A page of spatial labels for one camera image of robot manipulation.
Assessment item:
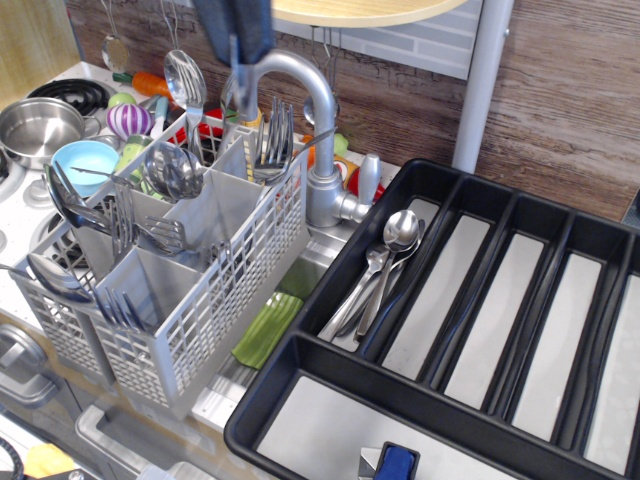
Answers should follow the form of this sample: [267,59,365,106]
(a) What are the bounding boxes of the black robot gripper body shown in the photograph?
[192,0,275,65]

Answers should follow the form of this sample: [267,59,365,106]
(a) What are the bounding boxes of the small steel spoon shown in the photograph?
[229,34,259,122]

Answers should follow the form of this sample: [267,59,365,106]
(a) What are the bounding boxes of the large steel serving spoon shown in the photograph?
[164,49,207,161]

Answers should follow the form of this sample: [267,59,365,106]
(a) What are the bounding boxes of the steel ladle spoons in basket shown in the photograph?
[143,142,204,201]

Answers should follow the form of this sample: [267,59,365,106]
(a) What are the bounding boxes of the steel forks middle basket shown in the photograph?
[104,184,231,266]

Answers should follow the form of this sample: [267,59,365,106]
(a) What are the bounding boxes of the steel spoon in tray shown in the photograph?
[318,244,389,341]
[354,209,420,341]

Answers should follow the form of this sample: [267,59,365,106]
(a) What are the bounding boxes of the large spoon front left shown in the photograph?
[44,165,111,235]

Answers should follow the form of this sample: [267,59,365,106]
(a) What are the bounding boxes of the grey plastic cutlery basket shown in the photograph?
[12,128,308,419]

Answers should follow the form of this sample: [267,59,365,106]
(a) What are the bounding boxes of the black cutlery tray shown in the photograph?
[224,159,639,479]

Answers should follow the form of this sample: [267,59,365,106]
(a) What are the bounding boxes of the wooden shelf board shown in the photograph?
[271,0,465,28]

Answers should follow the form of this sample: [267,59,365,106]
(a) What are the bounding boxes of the steel fork leaning on faucet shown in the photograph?
[220,72,238,129]

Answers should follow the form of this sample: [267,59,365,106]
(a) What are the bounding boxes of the steel forks cluster back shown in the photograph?
[253,97,294,186]

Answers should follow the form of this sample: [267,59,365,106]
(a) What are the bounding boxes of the orange toy carrot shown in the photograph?
[112,71,172,99]

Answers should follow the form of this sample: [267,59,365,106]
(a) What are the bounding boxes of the hanging metal strainer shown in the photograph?
[99,0,130,73]

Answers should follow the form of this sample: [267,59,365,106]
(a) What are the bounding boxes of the purple striped toy onion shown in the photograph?
[106,104,154,140]

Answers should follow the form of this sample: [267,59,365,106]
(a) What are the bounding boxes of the black stove burner coil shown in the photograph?
[27,79,110,116]

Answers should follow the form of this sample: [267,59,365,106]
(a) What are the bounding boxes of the silver kitchen faucet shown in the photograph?
[253,49,382,227]

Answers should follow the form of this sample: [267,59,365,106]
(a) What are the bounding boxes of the light blue plastic bowl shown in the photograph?
[52,140,119,197]

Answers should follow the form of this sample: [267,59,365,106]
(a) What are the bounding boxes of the steel pot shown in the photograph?
[1,97,101,170]

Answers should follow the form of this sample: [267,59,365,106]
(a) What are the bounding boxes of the steel forks front left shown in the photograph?
[92,288,153,333]

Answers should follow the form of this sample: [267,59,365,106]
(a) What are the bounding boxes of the blue sponge block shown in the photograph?
[358,441,420,480]

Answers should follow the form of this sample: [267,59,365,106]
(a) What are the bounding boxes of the white metal post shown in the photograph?
[452,0,515,173]

